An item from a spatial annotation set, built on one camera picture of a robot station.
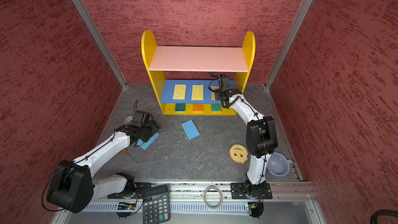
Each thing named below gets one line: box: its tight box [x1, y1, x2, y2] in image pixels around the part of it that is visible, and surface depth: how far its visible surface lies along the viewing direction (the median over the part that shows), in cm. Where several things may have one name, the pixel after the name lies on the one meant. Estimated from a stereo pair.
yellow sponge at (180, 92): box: [172, 84, 187, 100], surface depth 99 cm
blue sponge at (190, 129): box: [180, 119, 201, 141], surface depth 97 cm
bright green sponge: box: [211, 103, 222, 112], surface depth 106 cm
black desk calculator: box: [142, 184, 171, 224], surface depth 70 cm
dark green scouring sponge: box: [175, 103, 186, 113], surface depth 105 cm
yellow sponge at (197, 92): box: [191, 84, 204, 101], surface depth 97 cm
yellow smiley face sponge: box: [229, 144, 249, 165], surface depth 85 cm
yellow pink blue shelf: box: [140, 30, 256, 116], surface depth 85 cm
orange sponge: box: [193, 103, 204, 113], surface depth 108 cm
